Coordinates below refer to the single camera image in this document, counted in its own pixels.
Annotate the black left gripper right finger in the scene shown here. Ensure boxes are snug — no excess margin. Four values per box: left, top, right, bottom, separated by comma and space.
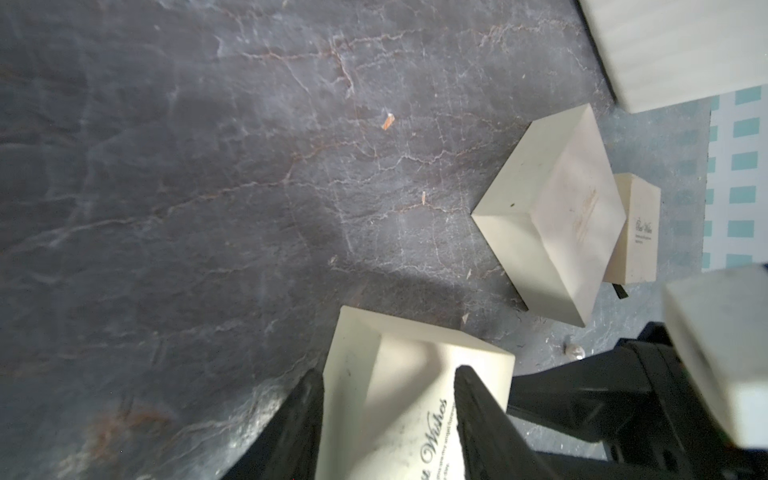
454, 365, 543, 479

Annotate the small cream printed gift box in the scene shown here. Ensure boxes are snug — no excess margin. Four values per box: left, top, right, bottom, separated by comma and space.
603, 173, 661, 285

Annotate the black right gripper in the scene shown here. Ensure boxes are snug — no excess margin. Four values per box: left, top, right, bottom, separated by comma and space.
507, 322, 767, 479

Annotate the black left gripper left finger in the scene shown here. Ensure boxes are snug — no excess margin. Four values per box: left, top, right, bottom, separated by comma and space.
223, 369, 324, 480

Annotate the cream square gift box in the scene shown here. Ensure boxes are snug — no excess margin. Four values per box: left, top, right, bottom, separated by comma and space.
471, 104, 626, 327

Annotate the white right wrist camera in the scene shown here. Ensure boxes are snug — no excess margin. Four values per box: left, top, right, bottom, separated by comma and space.
662, 264, 767, 450

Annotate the white pearl earring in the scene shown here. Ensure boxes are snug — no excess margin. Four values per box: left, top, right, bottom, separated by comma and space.
564, 343, 586, 361

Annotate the cream drawer-style jewelry box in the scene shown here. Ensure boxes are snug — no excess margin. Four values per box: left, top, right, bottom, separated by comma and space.
315, 306, 515, 479

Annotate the white storage box brown lid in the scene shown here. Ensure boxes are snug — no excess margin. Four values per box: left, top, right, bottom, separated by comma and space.
580, 0, 767, 113

